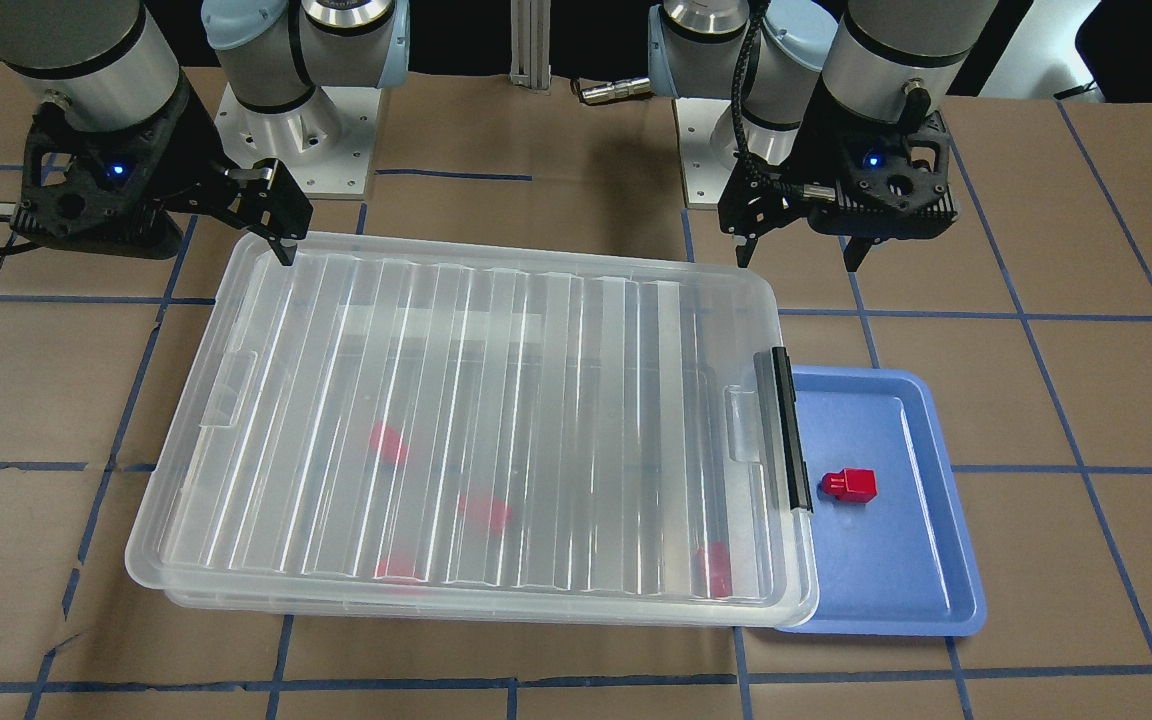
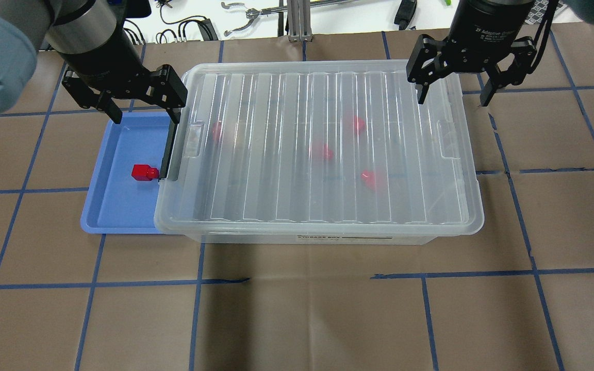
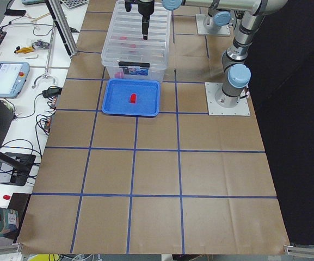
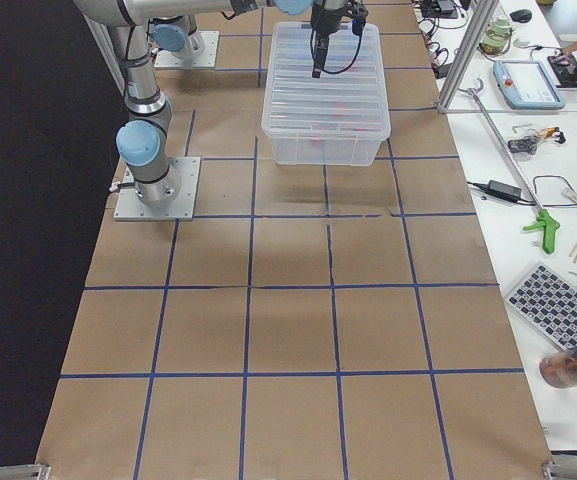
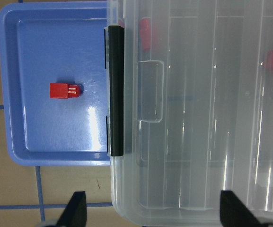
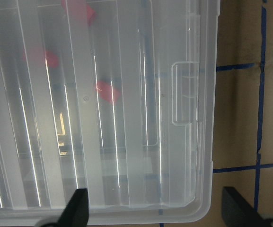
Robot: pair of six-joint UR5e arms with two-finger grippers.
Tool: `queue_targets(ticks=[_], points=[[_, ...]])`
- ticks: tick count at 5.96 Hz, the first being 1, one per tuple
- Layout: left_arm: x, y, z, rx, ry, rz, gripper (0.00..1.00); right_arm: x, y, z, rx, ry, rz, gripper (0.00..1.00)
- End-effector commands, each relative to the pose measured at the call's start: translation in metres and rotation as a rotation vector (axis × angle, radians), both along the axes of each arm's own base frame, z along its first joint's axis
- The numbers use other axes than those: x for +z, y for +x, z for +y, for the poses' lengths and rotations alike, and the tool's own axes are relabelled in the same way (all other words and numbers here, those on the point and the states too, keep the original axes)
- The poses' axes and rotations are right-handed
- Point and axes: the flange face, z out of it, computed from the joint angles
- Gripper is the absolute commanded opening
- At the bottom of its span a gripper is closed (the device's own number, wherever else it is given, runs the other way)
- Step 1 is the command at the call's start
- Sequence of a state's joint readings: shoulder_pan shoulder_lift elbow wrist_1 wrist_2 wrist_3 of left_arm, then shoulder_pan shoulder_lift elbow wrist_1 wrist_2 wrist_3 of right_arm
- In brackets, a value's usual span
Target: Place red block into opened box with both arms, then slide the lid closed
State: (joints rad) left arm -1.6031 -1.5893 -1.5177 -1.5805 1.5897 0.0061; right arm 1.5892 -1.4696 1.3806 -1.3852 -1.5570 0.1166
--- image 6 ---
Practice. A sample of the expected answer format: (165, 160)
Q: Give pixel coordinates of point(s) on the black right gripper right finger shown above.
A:
(237, 212)

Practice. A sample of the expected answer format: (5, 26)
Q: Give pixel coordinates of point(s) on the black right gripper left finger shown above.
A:
(75, 214)

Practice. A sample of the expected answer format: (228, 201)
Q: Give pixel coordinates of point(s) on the clear plastic box lid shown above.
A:
(145, 159)

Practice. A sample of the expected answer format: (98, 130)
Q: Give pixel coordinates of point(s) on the red block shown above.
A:
(40, 55)
(79, 11)
(107, 92)

